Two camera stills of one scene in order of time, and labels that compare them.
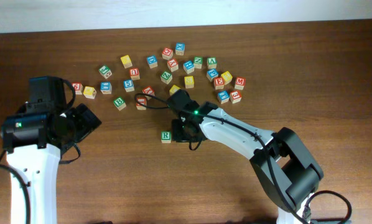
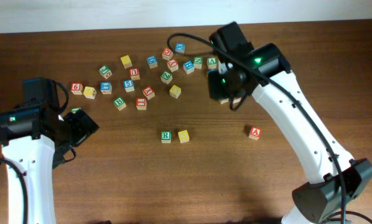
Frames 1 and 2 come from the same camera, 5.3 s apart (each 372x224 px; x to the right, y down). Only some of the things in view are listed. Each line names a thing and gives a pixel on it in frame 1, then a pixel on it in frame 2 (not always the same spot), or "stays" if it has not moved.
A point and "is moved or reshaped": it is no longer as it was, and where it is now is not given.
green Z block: x=166 y=77 stays
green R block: x=166 y=137 stays
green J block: x=105 y=71 stays
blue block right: x=223 y=97 stays
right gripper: x=178 y=132 → x=215 y=87
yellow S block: x=189 y=82 is moved or reshaped
